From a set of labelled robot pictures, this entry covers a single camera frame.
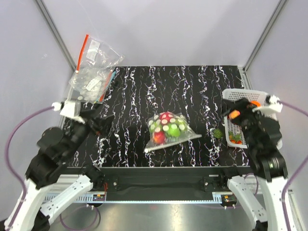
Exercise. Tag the peach fruit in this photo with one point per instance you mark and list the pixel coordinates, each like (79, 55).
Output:
(232, 115)

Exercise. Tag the clear bag with red zipper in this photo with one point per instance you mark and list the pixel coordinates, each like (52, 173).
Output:
(95, 53)

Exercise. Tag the white plastic basket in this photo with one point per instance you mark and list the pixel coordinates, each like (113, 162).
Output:
(251, 95)

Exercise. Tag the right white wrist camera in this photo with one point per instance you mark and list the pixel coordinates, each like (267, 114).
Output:
(272, 105)

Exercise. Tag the green plastic leaf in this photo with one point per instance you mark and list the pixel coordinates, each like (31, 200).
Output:
(217, 133)

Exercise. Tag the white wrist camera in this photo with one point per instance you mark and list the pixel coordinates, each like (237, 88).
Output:
(272, 105)
(68, 108)

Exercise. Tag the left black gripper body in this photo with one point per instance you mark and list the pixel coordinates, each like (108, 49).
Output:
(80, 131)

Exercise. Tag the clear bag with coloured zippers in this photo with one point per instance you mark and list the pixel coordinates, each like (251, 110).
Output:
(89, 84)

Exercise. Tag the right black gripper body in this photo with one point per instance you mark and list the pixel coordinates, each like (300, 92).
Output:
(248, 116)

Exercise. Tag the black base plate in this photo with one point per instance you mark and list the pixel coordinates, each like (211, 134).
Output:
(141, 184)

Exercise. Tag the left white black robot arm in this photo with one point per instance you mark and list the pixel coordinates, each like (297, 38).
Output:
(56, 148)

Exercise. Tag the green bell pepper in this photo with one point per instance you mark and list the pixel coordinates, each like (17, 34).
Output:
(155, 127)

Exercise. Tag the red apple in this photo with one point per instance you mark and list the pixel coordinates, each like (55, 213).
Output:
(166, 116)

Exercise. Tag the red yellow pomegranate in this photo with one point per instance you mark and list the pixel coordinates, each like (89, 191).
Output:
(159, 137)

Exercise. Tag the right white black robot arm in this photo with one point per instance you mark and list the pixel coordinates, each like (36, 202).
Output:
(261, 134)

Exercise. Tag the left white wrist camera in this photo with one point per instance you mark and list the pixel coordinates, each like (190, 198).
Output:
(68, 108)

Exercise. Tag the black marble pattern mat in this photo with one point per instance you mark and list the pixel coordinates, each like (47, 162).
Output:
(138, 93)

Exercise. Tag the clear bag with white dots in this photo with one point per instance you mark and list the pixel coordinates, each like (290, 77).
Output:
(185, 136)

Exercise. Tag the orange fruit top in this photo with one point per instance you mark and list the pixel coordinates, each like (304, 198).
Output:
(255, 103)

